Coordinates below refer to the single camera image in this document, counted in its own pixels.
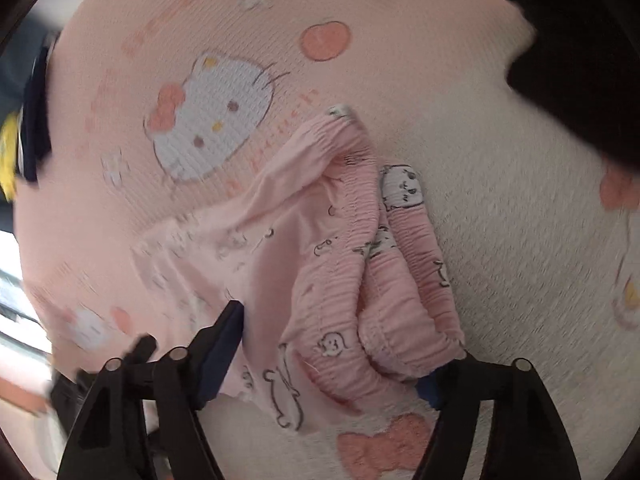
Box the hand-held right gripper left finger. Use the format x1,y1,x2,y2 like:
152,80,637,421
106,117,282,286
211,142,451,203
56,300,245,480

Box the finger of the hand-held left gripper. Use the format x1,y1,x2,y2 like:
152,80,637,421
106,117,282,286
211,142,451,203
124,335,157,364

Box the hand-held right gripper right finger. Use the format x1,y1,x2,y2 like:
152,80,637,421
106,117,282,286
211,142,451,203
412,351,583,480

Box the pink bear-print pajama pants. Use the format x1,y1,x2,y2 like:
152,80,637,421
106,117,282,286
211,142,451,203
131,104,467,434

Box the glass balcony door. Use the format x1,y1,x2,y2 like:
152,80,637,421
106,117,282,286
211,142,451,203
0,229,52,357

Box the pink cat-print blanket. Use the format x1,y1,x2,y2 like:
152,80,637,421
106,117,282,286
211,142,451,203
15,0,640,480

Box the yellow sponge plush toy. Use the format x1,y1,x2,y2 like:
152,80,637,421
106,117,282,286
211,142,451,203
0,111,22,202

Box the navy white-striped shorts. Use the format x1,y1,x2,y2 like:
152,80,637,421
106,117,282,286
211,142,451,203
19,34,57,184

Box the dark grey hanging garment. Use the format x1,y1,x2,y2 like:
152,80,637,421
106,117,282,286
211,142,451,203
0,9,52,112

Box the black garment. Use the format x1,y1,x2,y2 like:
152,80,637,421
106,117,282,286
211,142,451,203
459,0,640,162

